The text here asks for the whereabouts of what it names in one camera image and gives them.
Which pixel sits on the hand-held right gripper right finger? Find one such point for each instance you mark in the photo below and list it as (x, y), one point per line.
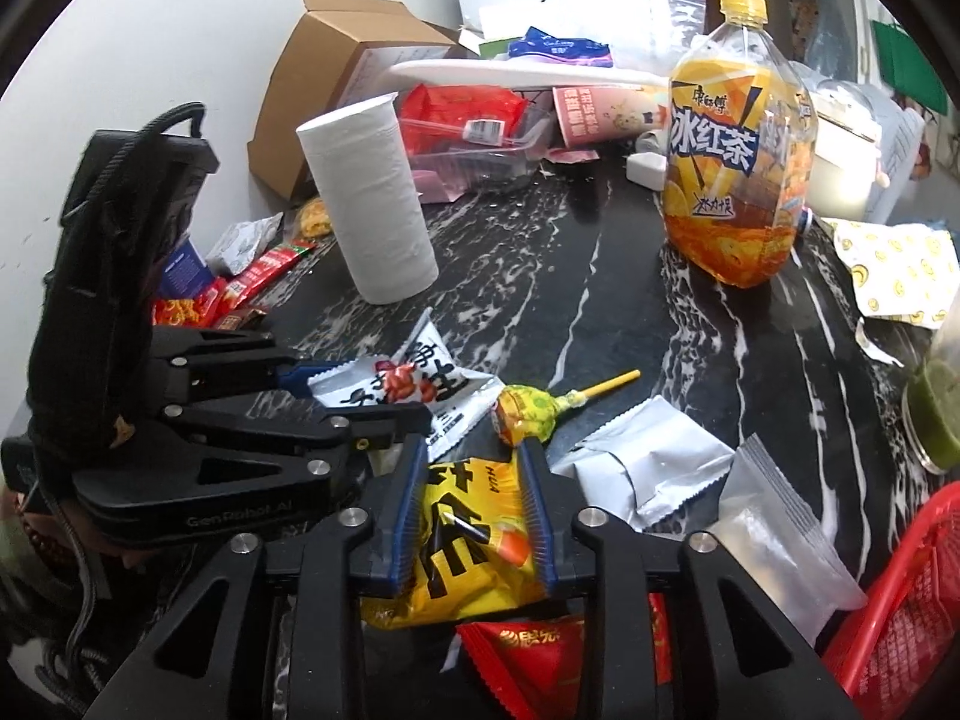
(536, 517)

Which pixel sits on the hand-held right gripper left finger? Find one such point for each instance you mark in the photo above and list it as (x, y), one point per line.
(405, 517)

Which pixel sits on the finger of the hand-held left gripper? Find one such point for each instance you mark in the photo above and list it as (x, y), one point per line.
(304, 375)
(375, 436)

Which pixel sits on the yellow black snack packet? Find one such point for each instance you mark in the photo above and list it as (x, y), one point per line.
(465, 540)

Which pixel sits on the white peanut packet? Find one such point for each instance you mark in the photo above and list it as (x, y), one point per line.
(420, 390)

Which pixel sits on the silver foil packet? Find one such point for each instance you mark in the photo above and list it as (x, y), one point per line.
(645, 457)

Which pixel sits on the red orange snack packet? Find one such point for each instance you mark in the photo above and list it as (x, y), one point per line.
(540, 660)

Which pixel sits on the clear plastic snack bag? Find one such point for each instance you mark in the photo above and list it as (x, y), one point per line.
(780, 540)

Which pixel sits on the red plastic basket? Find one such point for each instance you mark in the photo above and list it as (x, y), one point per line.
(900, 615)

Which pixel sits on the dark blue jar white lid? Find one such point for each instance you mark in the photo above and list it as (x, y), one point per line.
(184, 270)

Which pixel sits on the green yellow lollipop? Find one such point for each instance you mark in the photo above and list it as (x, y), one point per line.
(525, 412)

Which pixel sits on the red stick snack packet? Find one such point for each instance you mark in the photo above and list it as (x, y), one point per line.
(262, 270)

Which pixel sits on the white crumpled packet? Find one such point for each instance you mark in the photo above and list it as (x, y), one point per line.
(244, 244)

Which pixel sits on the small yellow packet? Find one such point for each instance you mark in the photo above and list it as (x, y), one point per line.
(315, 217)

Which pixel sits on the white toilet paper roll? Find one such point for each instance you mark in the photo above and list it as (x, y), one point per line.
(367, 202)

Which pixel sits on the clear plastic container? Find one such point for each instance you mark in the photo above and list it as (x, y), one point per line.
(480, 165)

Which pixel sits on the open cardboard box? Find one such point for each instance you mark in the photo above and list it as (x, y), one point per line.
(315, 75)

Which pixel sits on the red packet with white label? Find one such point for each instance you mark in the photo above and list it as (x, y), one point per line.
(442, 109)

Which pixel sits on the white flat tray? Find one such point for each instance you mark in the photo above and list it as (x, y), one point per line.
(487, 73)

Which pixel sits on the white power adapter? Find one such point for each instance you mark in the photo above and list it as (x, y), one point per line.
(645, 165)

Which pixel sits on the white green carton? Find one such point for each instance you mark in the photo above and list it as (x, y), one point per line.
(484, 43)

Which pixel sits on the pink instant noodle cup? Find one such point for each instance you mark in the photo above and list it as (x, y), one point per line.
(600, 116)

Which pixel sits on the small blue white bottle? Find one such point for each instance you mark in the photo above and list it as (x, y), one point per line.
(804, 221)

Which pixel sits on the iced tea bottle yellow cap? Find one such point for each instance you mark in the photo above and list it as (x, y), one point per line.
(735, 165)

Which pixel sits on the glass mug with green drink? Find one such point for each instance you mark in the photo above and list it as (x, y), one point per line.
(937, 412)

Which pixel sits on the blue snack packet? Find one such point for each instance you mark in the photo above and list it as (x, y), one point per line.
(562, 49)

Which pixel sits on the yellow smiley paper bag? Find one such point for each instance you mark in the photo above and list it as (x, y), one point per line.
(900, 270)

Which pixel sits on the white glass jar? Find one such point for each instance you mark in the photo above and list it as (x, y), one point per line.
(847, 165)

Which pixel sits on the clear zip bag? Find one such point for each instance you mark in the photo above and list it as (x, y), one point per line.
(645, 22)

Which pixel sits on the clear plastic bag pile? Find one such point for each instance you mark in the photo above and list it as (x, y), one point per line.
(900, 135)

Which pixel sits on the green tote bag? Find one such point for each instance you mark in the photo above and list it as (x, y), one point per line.
(907, 67)

